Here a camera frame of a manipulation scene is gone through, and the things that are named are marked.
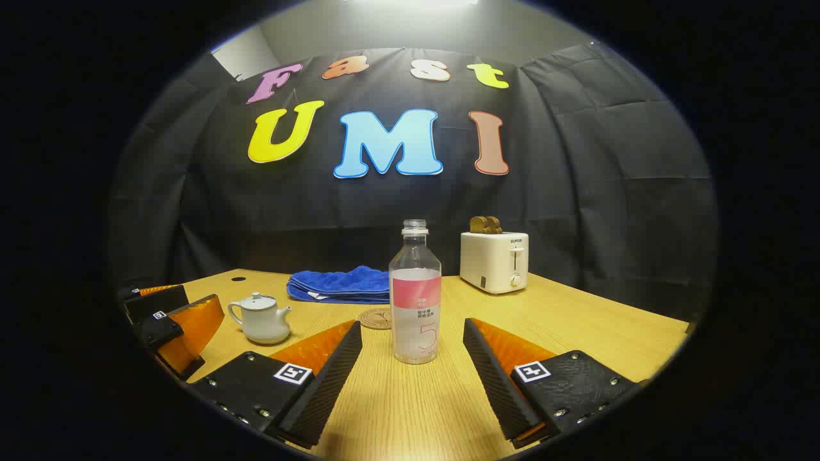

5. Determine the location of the round brown coaster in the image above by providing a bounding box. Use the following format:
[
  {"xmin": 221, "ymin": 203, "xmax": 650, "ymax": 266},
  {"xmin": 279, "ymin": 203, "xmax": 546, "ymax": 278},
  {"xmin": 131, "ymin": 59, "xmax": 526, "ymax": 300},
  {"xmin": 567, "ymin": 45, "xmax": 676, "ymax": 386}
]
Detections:
[{"xmin": 358, "ymin": 307, "xmax": 393, "ymax": 331}]

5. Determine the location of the clear water bottle pink label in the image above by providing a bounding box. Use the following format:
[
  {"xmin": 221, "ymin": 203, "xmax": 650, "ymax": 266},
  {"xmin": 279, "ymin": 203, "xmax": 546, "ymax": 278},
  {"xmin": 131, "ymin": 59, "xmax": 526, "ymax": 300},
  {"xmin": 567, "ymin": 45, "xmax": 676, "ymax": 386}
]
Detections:
[{"xmin": 388, "ymin": 219, "xmax": 443, "ymax": 366}]

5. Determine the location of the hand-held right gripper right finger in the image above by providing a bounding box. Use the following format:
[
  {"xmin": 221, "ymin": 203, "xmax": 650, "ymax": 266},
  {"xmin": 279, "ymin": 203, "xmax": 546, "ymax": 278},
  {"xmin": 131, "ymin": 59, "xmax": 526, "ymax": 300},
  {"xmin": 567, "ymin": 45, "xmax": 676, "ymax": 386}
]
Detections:
[{"xmin": 463, "ymin": 318, "xmax": 643, "ymax": 450}]

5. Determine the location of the black backdrop cloth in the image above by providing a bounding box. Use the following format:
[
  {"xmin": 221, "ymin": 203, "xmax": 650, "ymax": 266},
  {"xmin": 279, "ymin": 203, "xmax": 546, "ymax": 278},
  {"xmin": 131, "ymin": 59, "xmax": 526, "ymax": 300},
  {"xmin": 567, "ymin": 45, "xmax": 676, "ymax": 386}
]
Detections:
[{"xmin": 106, "ymin": 42, "xmax": 718, "ymax": 321}]

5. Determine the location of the white ceramic teacup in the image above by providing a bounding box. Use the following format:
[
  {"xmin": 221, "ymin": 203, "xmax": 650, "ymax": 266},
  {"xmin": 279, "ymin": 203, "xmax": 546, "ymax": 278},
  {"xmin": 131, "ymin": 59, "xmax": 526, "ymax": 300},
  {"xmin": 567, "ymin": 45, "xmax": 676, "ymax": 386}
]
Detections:
[{"xmin": 228, "ymin": 301, "xmax": 293, "ymax": 346}]

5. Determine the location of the folded blue towel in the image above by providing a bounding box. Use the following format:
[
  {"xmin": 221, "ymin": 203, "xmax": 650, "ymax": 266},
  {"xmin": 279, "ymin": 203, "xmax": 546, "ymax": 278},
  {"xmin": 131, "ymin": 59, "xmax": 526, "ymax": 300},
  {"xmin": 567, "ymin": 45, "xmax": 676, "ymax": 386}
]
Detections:
[{"xmin": 286, "ymin": 265, "xmax": 391, "ymax": 304}]

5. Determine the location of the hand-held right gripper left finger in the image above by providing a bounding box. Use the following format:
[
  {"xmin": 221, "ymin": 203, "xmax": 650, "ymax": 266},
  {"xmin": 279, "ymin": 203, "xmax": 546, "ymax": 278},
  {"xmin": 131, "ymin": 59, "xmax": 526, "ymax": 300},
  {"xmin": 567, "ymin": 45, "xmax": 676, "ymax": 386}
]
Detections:
[{"xmin": 191, "ymin": 319, "xmax": 364, "ymax": 450}]

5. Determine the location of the white toaster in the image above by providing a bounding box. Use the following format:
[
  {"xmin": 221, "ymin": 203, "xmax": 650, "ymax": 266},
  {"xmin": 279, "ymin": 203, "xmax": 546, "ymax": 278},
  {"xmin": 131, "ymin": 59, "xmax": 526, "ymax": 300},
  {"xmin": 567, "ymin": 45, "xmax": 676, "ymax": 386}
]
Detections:
[{"xmin": 459, "ymin": 230, "xmax": 530, "ymax": 296}]

